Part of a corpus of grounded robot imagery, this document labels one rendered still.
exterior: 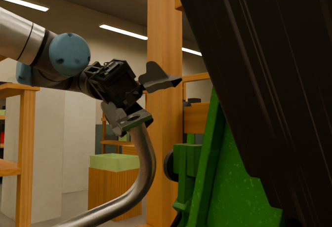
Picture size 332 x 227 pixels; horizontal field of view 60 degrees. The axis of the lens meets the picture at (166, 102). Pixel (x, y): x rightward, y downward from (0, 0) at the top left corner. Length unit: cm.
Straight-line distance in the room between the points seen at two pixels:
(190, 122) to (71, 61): 52
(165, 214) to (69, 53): 63
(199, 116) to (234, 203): 68
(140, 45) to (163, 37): 890
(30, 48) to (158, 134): 53
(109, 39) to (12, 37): 863
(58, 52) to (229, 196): 39
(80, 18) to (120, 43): 147
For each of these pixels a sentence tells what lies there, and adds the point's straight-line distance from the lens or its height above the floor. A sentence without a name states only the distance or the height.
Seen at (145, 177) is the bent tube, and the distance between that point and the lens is 53.
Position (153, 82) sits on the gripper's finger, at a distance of 56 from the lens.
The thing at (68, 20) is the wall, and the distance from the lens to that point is 857.
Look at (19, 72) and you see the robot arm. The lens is 69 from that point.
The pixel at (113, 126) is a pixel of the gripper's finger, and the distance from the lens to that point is 51.
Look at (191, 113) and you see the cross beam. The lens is 96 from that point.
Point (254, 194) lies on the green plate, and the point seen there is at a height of 115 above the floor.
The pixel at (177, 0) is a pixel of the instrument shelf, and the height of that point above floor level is 152.
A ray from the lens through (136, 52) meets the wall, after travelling 969.
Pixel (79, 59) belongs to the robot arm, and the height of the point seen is 133.
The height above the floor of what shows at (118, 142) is 81.
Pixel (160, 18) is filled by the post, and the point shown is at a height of 157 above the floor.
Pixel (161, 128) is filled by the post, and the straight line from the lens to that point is 94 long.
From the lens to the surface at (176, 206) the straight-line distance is 64.
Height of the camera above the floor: 121
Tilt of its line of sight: 5 degrees up
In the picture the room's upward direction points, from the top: straight up
